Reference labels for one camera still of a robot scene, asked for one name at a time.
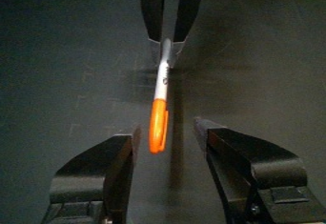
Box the grey marker pen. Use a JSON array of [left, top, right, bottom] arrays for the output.
[[149, 37, 174, 155]]

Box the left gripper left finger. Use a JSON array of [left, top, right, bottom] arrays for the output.
[[41, 124, 143, 224]]

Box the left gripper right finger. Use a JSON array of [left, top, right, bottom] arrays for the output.
[[193, 116, 326, 224]]

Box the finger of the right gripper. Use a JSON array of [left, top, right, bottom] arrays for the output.
[[139, 0, 167, 64], [172, 0, 206, 69]]

